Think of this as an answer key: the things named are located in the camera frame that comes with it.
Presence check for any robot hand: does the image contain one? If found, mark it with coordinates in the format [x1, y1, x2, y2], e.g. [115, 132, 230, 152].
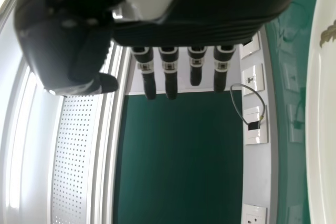
[14, 0, 309, 101]

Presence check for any white perforated cable duct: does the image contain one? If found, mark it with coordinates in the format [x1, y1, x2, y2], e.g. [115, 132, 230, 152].
[51, 94, 103, 224]

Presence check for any white socket rail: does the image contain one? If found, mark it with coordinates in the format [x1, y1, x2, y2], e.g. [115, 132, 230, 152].
[237, 28, 278, 224]

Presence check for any white ridged frame rail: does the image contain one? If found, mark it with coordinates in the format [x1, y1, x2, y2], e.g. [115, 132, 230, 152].
[101, 42, 135, 224]

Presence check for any white socket panel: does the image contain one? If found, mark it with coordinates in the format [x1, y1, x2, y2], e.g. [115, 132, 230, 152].
[240, 30, 261, 60]
[244, 105, 268, 145]
[243, 204, 268, 224]
[241, 63, 264, 97]

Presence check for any white plate brown leaf pattern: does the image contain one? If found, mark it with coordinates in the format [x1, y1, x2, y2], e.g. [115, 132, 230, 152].
[306, 0, 336, 224]

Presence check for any grey cable with black plug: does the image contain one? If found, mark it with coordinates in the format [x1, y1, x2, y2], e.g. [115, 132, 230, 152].
[230, 83, 265, 131]

